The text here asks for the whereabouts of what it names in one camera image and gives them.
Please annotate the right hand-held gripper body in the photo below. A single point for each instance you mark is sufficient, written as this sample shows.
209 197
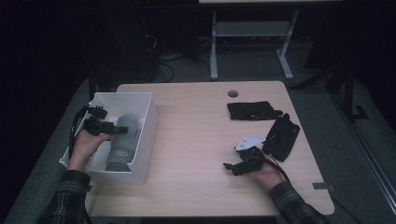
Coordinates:
249 152

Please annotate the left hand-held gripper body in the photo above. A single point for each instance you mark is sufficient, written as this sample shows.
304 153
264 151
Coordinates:
96 123

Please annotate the white plastic box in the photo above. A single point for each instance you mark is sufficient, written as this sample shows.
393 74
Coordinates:
146 130

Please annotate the person's left hand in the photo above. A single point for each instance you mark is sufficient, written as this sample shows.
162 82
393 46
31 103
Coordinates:
84 146

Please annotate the person's right hand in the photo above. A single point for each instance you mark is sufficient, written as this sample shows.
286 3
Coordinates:
267 175

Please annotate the grey tape strip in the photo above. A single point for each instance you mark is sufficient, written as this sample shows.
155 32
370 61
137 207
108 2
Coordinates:
323 187

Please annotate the black metal stand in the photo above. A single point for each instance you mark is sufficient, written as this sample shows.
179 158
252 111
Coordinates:
342 84

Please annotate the aluminium floor rail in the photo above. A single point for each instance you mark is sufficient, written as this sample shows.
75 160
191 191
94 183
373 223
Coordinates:
367 155

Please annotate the white metal table frame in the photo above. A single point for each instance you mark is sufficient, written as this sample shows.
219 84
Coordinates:
252 29

